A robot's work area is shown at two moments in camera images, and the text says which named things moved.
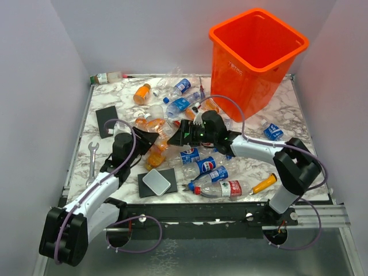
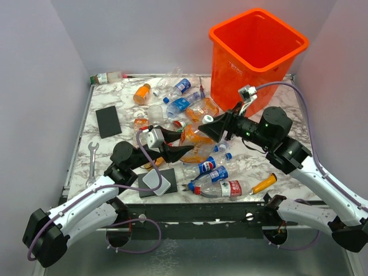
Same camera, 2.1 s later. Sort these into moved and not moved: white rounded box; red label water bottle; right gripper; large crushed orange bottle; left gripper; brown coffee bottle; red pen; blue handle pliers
Moved: large crushed orange bottle; right gripper; left gripper
Not moved: brown coffee bottle; white rounded box; red label water bottle; blue handle pliers; red pen
